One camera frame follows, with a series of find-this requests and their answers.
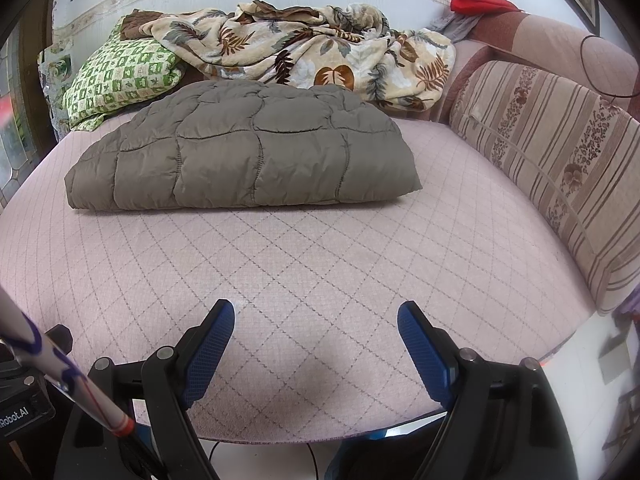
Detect green patterned pillow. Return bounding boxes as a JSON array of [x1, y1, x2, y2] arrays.
[[62, 15, 186, 131]]

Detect red cloth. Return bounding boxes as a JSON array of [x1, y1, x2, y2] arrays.
[[450, 0, 521, 15]]

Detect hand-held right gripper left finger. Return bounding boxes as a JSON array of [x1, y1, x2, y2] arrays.
[[52, 299, 236, 480]]

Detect olive grey quilted jacket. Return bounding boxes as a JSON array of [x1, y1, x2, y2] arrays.
[[65, 80, 422, 211]]

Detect clear plastic bag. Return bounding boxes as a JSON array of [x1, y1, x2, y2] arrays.
[[37, 42, 76, 136]]

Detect pink striped sofa backrest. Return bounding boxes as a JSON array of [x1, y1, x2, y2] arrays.
[[435, 10, 640, 126]]

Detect grey cloth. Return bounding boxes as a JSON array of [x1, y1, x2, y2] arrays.
[[430, 10, 485, 43]]

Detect pink quilted bed cover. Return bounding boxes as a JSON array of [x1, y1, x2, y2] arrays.
[[0, 110, 601, 446]]

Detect leaf print blanket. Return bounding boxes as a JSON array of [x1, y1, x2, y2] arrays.
[[150, 0, 457, 111]]

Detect thin black cable loop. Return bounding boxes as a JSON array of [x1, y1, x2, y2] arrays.
[[579, 34, 627, 105]]

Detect striped floral sofa cushion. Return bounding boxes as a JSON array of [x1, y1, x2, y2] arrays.
[[447, 60, 640, 316]]

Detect white sleeved black cable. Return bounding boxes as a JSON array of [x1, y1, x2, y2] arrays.
[[0, 285, 168, 480]]

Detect brown cloth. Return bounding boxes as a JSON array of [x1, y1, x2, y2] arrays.
[[121, 9, 168, 41]]

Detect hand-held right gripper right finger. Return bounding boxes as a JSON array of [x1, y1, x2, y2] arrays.
[[397, 301, 578, 480]]

